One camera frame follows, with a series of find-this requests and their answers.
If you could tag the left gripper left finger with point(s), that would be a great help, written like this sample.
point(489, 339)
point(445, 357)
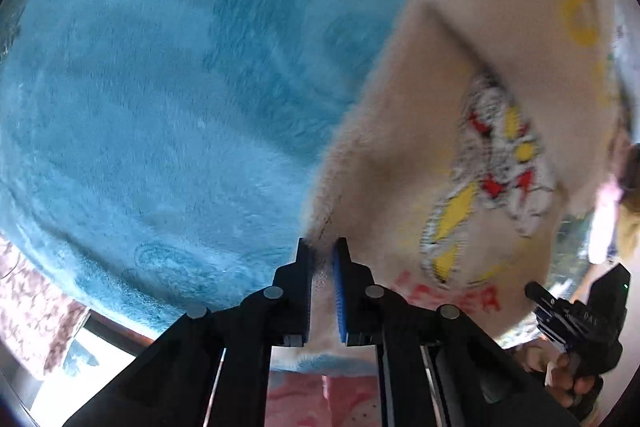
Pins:
point(211, 370)

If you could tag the teal floral bed blanket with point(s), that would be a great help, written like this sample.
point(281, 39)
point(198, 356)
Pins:
point(158, 153)

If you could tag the olive yellow knitted garment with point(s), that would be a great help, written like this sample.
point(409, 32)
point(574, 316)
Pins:
point(628, 219)

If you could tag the pink folded garment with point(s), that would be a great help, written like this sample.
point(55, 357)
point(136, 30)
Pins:
point(603, 220)

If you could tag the person's right hand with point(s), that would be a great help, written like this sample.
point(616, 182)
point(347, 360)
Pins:
point(542, 359)

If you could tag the beige fuzzy cartoon sweater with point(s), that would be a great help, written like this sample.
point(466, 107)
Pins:
point(484, 124)

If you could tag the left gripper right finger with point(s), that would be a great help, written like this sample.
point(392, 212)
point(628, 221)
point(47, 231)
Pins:
point(435, 367)

